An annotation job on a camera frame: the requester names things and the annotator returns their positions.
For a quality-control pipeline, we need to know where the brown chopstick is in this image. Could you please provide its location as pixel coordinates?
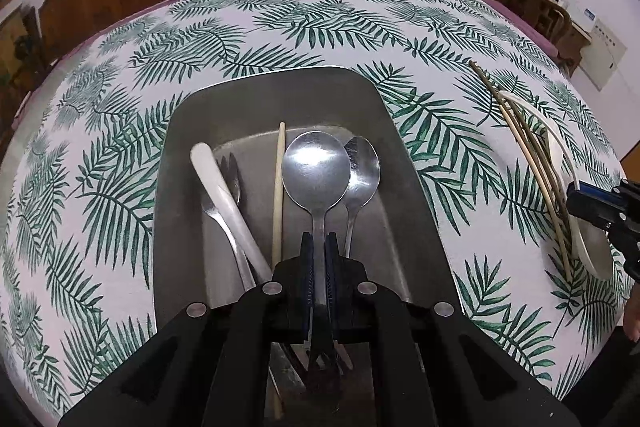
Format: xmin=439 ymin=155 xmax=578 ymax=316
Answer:
xmin=482 ymin=79 xmax=573 ymax=268
xmin=469 ymin=61 xmax=568 ymax=238

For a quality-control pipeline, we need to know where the rectangular metal tray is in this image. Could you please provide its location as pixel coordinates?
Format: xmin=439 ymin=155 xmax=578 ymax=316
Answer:
xmin=150 ymin=66 xmax=463 ymax=427

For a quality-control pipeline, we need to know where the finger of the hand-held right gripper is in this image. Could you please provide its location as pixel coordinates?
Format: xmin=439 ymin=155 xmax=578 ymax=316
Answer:
xmin=605 ymin=219 xmax=640 ymax=283
xmin=566 ymin=179 xmax=640 ymax=223

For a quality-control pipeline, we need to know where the person's right hand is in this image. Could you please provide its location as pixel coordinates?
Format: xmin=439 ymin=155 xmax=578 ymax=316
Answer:
xmin=623 ymin=284 xmax=640 ymax=343

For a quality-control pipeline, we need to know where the green leaf print tablecloth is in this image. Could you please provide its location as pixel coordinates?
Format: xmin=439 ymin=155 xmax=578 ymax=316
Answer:
xmin=0 ymin=0 xmax=636 ymax=418

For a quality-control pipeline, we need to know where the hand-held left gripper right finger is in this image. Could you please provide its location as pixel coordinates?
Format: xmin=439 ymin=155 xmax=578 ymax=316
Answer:
xmin=322 ymin=232 xmax=583 ymax=427

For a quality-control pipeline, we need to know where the white soup spoon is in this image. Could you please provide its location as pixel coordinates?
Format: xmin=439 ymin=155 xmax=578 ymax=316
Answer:
xmin=497 ymin=90 xmax=615 ymax=282
xmin=190 ymin=142 xmax=273 ymax=280

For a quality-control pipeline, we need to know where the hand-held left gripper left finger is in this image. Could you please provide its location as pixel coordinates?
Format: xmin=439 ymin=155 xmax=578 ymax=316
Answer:
xmin=57 ymin=232 xmax=316 ymax=427

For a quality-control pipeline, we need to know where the white box with blue label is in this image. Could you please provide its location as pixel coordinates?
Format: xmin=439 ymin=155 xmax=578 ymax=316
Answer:
xmin=567 ymin=2 xmax=601 ymax=40

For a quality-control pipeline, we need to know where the metal fork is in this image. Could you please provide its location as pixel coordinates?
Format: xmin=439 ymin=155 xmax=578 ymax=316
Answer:
xmin=201 ymin=153 xmax=261 ymax=293

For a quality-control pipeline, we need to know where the small metal spoon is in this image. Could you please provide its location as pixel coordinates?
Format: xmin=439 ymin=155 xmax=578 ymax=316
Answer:
xmin=342 ymin=135 xmax=381 ymax=258

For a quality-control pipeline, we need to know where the large metal spoon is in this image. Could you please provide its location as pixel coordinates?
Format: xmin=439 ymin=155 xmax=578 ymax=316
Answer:
xmin=281 ymin=131 xmax=352 ymax=373

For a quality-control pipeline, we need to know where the cream chopstick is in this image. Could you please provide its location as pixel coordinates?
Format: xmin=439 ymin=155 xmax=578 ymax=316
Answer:
xmin=271 ymin=122 xmax=287 ymax=420
xmin=492 ymin=94 xmax=575 ymax=283

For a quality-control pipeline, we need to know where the wooden side table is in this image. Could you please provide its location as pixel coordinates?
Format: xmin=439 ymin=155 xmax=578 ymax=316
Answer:
xmin=507 ymin=0 xmax=629 ymax=94

